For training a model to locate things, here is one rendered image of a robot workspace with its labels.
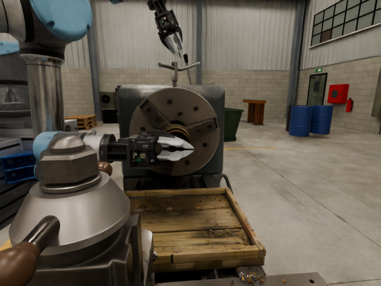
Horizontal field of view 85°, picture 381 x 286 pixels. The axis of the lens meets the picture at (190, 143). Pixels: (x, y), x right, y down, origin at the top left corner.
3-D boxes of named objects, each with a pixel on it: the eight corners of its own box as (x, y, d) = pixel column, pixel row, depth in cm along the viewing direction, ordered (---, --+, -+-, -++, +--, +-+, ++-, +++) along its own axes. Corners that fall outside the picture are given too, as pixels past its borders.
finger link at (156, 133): (174, 150, 53) (140, 148, 52) (174, 148, 55) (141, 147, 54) (175, 131, 52) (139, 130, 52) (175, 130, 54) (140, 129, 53)
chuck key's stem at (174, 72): (176, 96, 73) (176, 61, 70) (170, 96, 74) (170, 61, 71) (178, 96, 75) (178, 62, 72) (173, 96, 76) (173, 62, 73)
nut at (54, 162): (58, 172, 17) (52, 131, 16) (108, 171, 18) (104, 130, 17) (25, 195, 13) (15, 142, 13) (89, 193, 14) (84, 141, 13)
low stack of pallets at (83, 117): (75, 125, 848) (74, 114, 838) (98, 125, 860) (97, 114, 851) (62, 130, 727) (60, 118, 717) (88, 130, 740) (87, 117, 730)
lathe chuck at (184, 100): (135, 169, 84) (131, 87, 77) (214, 167, 86) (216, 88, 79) (131, 177, 75) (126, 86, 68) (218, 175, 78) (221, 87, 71)
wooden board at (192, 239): (122, 201, 70) (121, 190, 69) (228, 197, 73) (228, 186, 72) (86, 277, 41) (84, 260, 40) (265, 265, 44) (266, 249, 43)
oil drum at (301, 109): (284, 133, 678) (287, 105, 658) (301, 133, 684) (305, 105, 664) (295, 137, 620) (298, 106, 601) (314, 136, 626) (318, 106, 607)
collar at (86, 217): (52, 196, 20) (47, 165, 19) (138, 193, 20) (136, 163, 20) (-26, 261, 12) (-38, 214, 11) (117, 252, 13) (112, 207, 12)
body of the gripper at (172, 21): (161, 34, 76) (145, 0, 73) (162, 40, 84) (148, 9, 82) (180, 25, 76) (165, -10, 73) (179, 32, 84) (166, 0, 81)
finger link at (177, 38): (181, 55, 80) (170, 31, 78) (180, 58, 86) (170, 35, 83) (188, 51, 80) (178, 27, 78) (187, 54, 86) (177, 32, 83)
